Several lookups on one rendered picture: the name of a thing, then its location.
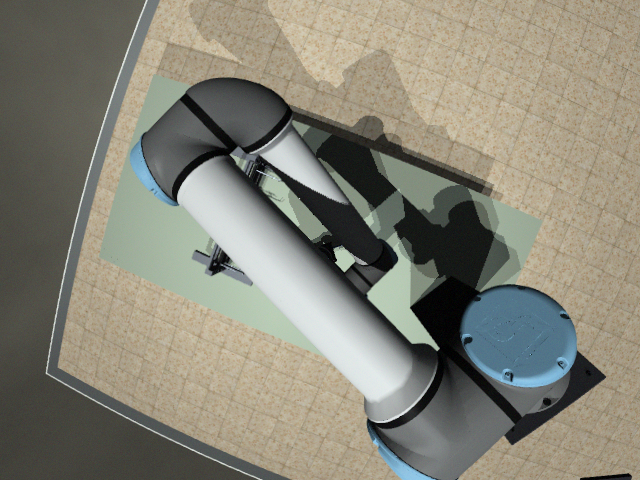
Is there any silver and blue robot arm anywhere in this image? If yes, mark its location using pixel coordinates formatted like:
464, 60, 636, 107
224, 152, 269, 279
130, 77, 577, 480

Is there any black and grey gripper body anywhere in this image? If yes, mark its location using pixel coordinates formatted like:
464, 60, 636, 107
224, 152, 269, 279
322, 242, 337, 262

